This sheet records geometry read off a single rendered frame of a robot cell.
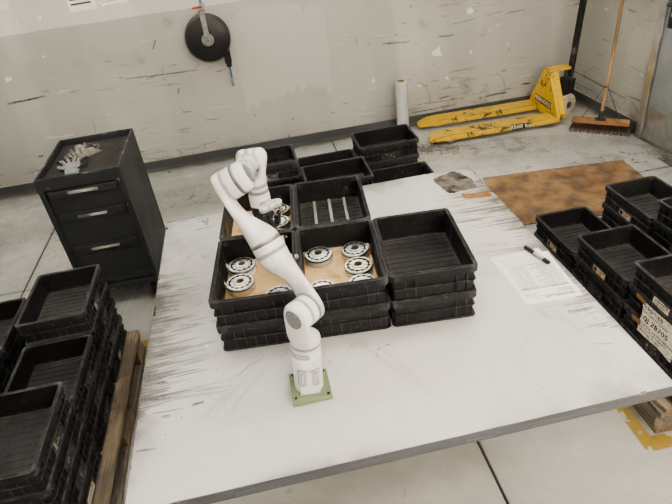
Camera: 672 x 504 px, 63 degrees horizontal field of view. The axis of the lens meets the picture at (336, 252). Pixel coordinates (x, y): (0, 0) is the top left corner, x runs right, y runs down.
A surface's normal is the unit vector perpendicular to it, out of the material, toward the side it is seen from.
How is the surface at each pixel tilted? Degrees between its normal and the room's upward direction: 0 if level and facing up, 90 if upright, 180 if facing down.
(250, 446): 0
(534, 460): 0
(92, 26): 90
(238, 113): 90
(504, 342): 0
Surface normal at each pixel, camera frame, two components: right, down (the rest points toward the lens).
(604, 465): -0.11, -0.83
